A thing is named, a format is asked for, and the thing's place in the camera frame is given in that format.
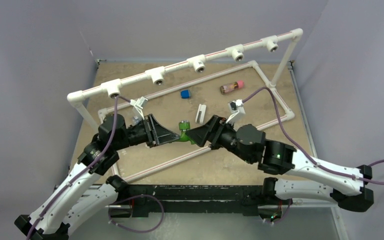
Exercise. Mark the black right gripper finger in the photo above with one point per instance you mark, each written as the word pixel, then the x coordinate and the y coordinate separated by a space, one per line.
pixel 203 129
pixel 200 137

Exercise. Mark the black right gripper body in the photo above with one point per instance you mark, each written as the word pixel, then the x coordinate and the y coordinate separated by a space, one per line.
pixel 218 130

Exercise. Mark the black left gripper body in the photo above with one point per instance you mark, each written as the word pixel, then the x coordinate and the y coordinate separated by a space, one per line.
pixel 148 131

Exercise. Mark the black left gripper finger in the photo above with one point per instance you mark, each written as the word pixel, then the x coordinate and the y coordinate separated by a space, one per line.
pixel 164 137
pixel 162 125

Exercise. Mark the green plastic water faucet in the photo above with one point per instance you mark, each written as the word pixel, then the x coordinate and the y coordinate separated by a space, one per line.
pixel 184 126

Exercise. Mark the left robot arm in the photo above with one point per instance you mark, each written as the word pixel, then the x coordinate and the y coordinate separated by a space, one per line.
pixel 50 220

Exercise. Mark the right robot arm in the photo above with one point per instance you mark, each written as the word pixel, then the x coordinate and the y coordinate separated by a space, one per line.
pixel 294 174

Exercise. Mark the white plastic clip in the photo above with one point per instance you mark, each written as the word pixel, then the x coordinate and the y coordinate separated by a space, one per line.
pixel 200 115

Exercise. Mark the blue grey small block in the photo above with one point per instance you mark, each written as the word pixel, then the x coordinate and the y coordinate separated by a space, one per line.
pixel 185 94

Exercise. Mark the pink capped small bottle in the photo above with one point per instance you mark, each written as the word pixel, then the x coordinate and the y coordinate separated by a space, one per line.
pixel 230 87

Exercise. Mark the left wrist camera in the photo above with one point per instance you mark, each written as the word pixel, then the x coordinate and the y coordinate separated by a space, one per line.
pixel 137 107

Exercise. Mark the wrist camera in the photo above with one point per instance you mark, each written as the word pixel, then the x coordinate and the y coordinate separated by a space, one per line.
pixel 237 110
pixel 137 107

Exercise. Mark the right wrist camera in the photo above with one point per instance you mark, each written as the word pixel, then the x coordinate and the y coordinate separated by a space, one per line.
pixel 237 110

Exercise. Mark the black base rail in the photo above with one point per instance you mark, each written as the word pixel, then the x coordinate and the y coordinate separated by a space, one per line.
pixel 144 199

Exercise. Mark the white PVC pipe frame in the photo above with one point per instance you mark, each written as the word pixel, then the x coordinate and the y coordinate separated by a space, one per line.
pixel 270 104

